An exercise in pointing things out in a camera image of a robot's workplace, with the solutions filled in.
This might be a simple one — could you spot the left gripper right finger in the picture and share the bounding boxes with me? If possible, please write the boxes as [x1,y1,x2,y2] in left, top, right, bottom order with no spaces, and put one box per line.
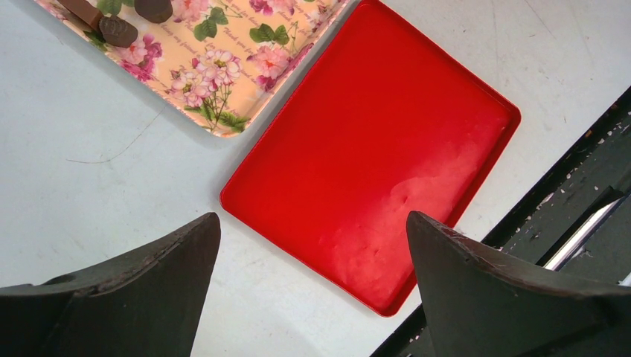
[406,211,630,356]

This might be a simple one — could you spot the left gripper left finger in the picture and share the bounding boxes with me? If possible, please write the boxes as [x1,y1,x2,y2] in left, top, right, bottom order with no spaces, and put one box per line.
[1,213,221,356]

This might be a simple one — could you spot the floral tray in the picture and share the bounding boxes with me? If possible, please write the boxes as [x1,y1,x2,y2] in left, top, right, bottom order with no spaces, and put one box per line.
[40,1,346,138]

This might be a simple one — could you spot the dark chocolate piece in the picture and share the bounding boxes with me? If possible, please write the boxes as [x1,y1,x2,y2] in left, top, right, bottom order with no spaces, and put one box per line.
[98,16,138,48]
[134,0,173,24]

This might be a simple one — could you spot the brown chocolate bar piece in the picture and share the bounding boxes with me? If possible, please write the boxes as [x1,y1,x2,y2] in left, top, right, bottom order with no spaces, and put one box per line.
[58,0,103,31]

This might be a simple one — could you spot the red box lid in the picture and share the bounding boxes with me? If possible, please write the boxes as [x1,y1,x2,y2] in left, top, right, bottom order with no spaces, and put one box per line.
[220,1,521,317]

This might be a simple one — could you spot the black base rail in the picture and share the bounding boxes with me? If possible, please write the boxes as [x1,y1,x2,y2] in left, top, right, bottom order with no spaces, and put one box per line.
[375,91,630,356]

